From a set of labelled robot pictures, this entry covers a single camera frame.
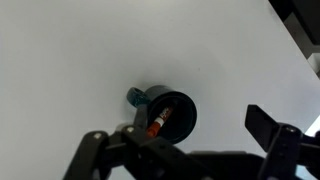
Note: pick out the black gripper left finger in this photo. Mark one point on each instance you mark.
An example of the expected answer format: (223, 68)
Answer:
(143, 157)

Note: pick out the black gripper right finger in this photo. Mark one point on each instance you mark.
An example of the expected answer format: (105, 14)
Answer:
(285, 145)

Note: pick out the orange white marker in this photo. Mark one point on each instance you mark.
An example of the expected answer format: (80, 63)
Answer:
(155, 127)

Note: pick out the dark blue speckled mug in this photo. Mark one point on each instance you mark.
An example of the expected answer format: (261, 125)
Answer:
(159, 98)

